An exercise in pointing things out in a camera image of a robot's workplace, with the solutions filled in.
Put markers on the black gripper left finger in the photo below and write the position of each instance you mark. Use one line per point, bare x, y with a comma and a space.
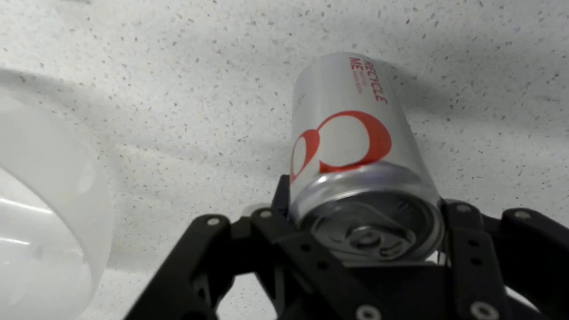
301, 279

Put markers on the silver red coke can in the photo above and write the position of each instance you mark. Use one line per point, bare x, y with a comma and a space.
358, 182

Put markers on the translucent white plastic bowl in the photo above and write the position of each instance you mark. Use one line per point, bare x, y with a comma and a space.
56, 212

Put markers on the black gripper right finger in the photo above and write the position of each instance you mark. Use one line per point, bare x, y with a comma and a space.
515, 267

